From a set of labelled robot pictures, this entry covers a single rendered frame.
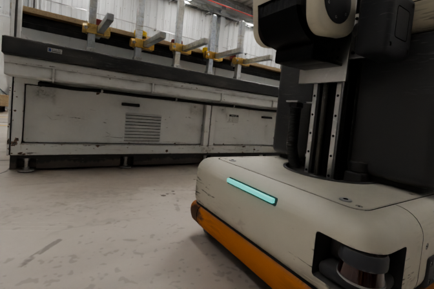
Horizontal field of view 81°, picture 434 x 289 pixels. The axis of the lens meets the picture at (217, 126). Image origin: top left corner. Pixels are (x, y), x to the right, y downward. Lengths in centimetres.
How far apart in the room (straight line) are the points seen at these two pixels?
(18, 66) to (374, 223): 153
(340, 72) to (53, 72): 132
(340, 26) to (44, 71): 134
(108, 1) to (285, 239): 907
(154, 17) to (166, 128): 791
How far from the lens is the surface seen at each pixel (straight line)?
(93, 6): 163
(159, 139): 193
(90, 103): 181
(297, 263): 61
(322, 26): 67
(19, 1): 161
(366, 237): 52
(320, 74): 84
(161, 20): 973
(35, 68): 158
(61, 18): 177
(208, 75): 178
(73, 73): 158
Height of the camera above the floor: 44
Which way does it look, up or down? 3 degrees down
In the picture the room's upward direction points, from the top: 5 degrees clockwise
